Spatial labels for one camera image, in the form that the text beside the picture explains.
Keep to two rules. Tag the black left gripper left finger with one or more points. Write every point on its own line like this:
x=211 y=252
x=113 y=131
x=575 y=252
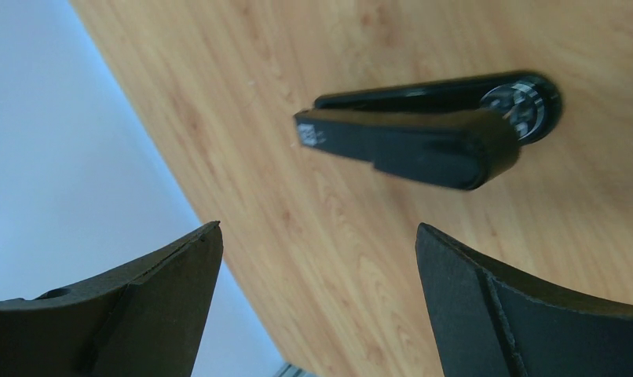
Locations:
x=143 y=318

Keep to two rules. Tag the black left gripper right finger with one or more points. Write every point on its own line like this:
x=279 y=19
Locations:
x=491 y=319

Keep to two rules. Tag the black stapler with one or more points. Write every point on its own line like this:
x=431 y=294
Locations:
x=453 y=133

